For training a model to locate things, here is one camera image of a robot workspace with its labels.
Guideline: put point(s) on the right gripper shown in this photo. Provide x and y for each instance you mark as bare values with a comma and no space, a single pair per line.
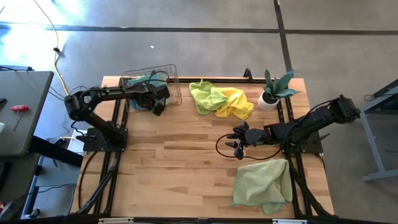
242,140

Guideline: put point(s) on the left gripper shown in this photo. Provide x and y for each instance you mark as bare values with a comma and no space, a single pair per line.
155,93

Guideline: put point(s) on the teal microfiber towel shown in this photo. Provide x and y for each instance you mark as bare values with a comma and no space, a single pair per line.
140,79

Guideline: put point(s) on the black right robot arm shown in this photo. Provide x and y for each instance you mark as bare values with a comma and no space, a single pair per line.
311,123

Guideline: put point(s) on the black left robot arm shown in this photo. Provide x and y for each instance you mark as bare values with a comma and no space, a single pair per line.
105,91

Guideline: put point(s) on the yellow microfiber towel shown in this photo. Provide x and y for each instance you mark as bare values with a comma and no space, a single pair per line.
234,99

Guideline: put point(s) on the lime green microfiber towel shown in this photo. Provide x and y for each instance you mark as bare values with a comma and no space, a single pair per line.
205,98

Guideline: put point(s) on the pale green microfiber towel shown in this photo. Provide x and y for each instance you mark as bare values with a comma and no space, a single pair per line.
264,186

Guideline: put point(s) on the snake plant in white pot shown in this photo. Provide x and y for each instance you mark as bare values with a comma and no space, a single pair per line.
268,102

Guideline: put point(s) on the white power box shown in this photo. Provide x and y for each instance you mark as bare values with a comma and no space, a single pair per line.
74,144

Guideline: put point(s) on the black floor beam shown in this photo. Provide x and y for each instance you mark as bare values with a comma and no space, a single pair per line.
56,152

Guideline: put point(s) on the grey side table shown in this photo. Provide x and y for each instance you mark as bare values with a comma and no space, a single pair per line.
25,93

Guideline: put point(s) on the black aluminium table frame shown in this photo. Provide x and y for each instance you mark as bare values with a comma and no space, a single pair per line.
239,80

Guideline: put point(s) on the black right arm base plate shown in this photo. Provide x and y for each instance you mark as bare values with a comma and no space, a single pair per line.
314,147

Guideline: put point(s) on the grey metal table frame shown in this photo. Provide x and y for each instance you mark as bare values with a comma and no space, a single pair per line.
374,149

